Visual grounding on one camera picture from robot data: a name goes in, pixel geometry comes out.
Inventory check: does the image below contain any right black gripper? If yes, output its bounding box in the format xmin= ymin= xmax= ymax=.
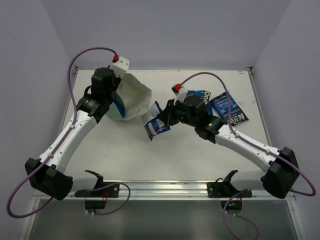
xmin=156 ymin=97 xmax=199 ymax=128

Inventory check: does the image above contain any dark blue snack bag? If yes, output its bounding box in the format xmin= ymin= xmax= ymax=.
xmin=141 ymin=101 xmax=171 ymax=141

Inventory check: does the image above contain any green paper gift bag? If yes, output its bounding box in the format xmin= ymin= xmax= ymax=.
xmin=105 ymin=73 xmax=152 ymax=121

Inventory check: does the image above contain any blue Doritos chip bag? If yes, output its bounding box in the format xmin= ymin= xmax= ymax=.
xmin=186 ymin=90 xmax=213 ymax=116

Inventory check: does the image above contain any blue Kettle chips bag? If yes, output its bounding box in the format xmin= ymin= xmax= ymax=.
xmin=209 ymin=92 xmax=249 ymax=127

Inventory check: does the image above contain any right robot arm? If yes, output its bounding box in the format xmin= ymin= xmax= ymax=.
xmin=157 ymin=95 xmax=299 ymax=199

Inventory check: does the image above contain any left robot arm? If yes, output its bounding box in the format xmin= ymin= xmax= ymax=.
xmin=24 ymin=66 xmax=127 ymax=201

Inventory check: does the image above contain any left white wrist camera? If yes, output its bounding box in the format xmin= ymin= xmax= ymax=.
xmin=110 ymin=56 xmax=130 ymax=79

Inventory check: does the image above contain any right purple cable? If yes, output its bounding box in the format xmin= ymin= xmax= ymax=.
xmin=179 ymin=72 xmax=316 ymax=240

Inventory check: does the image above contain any purple cable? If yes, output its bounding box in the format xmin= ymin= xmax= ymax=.
xmin=6 ymin=46 xmax=120 ymax=218
xmin=179 ymin=72 xmax=316 ymax=240

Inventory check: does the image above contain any aluminium mounting rail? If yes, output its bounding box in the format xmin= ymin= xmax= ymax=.
xmin=31 ymin=179 xmax=296 ymax=201

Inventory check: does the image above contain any right black base bracket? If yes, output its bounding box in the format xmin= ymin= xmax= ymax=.
xmin=206 ymin=170 xmax=253 ymax=215

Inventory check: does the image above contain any black base bracket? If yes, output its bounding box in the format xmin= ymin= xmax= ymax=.
xmin=73 ymin=170 xmax=127 ymax=217
xmin=206 ymin=170 xmax=253 ymax=215

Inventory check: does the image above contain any left black base bracket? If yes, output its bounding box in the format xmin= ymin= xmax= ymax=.
xmin=73 ymin=170 xmax=127 ymax=217

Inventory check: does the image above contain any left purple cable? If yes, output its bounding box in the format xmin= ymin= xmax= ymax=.
xmin=6 ymin=46 xmax=120 ymax=218

